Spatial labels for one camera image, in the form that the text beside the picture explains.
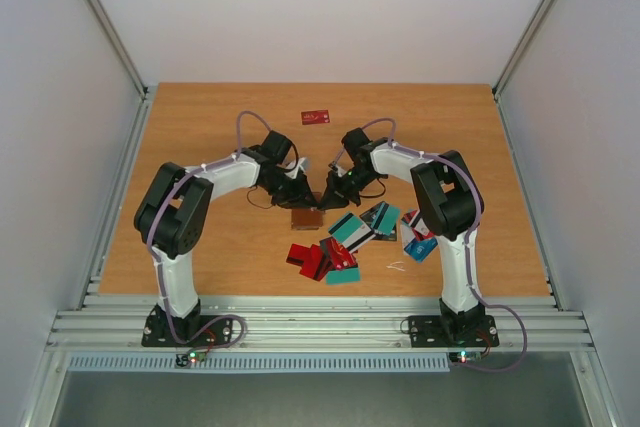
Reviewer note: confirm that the brown leather card holder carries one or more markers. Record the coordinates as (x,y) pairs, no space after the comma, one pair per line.
(307,219)

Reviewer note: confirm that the circuit board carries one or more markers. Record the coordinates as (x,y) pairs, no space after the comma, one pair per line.
(465,357)
(188,360)

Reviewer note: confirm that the right circuit board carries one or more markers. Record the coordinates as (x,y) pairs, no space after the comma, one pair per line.
(465,357)

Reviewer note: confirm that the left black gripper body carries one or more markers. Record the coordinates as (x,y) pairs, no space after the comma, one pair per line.
(284,190)

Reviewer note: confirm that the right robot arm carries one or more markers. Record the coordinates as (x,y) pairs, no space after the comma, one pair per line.
(449,204)

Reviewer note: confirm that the red card left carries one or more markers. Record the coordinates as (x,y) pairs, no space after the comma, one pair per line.
(316,265)

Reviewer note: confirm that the teal card bottom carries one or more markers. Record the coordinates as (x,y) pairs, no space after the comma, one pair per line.
(345,227)

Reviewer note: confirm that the white card with stripe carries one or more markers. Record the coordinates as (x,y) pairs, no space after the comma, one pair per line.
(414,221)

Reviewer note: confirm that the aluminium frame rails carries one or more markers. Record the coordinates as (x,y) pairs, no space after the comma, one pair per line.
(313,324)

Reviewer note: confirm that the grey slotted cable duct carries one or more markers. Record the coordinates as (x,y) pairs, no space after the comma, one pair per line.
(264,363)

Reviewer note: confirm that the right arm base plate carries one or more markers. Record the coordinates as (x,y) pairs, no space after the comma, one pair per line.
(429,331)

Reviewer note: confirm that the white card centre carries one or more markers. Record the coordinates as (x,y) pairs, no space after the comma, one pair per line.
(359,238)

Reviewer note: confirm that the right frame post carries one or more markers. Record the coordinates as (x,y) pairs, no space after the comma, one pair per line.
(531,30)

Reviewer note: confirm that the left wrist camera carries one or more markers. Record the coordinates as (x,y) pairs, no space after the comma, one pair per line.
(296,167)

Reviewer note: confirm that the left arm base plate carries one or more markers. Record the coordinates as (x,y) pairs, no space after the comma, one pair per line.
(220,329)

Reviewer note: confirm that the dark red striped card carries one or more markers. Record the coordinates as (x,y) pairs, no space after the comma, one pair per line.
(298,255)

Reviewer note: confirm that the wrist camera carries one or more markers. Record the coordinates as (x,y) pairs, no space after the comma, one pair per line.
(334,167)
(296,167)

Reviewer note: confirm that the black card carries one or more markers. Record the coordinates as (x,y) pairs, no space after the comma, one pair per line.
(369,215)

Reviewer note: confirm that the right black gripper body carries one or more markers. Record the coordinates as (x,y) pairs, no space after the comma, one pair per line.
(340,189)

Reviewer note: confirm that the left circuit board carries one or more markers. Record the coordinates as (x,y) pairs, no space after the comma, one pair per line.
(188,360)

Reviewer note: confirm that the teal card with stripe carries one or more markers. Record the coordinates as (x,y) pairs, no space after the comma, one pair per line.
(385,219)

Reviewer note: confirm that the lone red card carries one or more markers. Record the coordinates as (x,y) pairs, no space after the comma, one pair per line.
(315,117)

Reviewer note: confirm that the blue card right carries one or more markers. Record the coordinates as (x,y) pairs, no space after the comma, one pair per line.
(419,250)

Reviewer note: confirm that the left frame post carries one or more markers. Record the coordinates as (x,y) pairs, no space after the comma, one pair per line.
(107,27)

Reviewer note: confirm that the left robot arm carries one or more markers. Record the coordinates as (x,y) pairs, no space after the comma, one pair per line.
(172,215)

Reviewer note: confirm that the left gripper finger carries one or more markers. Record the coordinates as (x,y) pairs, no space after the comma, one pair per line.
(307,201)
(288,204)

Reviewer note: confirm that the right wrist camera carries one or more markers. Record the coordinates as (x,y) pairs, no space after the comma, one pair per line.
(334,167)

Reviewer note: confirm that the small red card top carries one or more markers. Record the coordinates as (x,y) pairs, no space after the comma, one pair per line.
(338,255)

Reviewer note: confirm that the frame post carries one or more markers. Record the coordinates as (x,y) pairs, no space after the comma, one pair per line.
(107,27)
(531,30)

